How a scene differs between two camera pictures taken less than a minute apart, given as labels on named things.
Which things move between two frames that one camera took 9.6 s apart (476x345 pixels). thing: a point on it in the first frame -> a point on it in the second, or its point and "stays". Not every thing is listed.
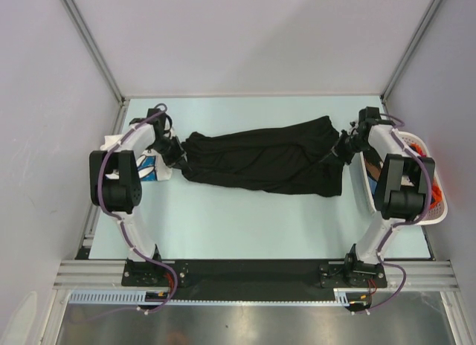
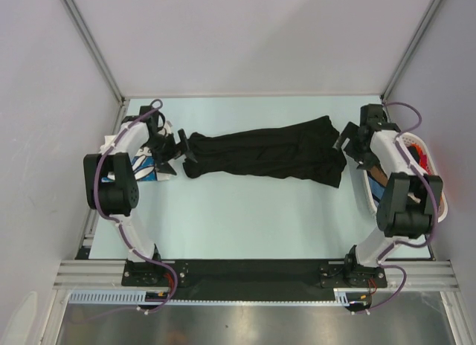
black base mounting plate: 253,279 stays
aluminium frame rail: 103,274 stays
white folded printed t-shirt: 150,165 stays
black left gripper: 172,162 -> 175,150
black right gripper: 338,149 -> 350,131
